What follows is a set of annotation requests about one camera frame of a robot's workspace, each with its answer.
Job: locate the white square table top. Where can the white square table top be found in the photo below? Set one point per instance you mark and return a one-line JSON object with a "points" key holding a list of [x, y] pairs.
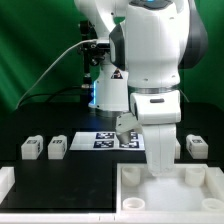
{"points": [[187, 188]]}

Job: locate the white sheet with markers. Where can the white sheet with markers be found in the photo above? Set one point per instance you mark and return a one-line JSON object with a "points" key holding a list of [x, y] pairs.
{"points": [[105, 141]]}

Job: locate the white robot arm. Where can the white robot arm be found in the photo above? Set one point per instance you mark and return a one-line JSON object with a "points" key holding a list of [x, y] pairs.
{"points": [[140, 46]]}

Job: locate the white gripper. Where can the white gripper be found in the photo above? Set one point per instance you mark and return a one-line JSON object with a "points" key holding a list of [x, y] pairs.
{"points": [[157, 115]]}

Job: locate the white obstacle fixture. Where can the white obstacle fixture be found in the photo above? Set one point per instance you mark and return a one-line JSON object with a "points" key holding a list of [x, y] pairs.
{"points": [[7, 180]]}

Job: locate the black camera stand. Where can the black camera stand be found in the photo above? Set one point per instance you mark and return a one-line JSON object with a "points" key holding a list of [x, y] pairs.
{"points": [[88, 50]]}

